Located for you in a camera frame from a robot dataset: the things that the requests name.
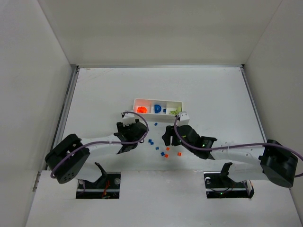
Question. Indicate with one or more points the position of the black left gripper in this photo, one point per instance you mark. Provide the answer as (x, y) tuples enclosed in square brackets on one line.
[(128, 129)]

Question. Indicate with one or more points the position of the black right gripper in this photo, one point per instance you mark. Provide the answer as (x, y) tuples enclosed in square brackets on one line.
[(176, 133)]

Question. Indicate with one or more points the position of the orange round lego piece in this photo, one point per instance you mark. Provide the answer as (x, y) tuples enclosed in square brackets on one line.
[(142, 109)]

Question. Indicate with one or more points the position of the blue round lego piece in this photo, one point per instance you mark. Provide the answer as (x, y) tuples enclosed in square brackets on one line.
[(157, 109)]

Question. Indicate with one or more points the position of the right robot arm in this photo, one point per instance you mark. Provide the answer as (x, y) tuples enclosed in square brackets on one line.
[(266, 161)]

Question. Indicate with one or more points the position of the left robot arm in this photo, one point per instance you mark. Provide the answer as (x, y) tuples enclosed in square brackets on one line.
[(69, 156)]

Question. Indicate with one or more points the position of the white three-compartment tray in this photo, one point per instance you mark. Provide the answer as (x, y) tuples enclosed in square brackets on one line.
[(161, 117)]

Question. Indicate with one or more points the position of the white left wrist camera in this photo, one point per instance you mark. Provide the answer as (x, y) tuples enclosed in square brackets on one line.
[(128, 118)]

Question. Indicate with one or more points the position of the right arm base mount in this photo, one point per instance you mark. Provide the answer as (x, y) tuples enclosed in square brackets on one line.
[(219, 186)]

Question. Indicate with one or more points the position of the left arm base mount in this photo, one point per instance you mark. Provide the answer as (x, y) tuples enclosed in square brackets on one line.
[(107, 186)]

